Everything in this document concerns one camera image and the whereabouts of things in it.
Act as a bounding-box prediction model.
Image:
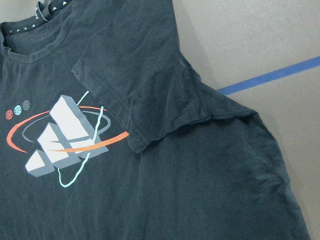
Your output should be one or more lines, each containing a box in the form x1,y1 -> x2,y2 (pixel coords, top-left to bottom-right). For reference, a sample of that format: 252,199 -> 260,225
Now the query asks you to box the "black graphic t-shirt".
0,0 -> 310,240

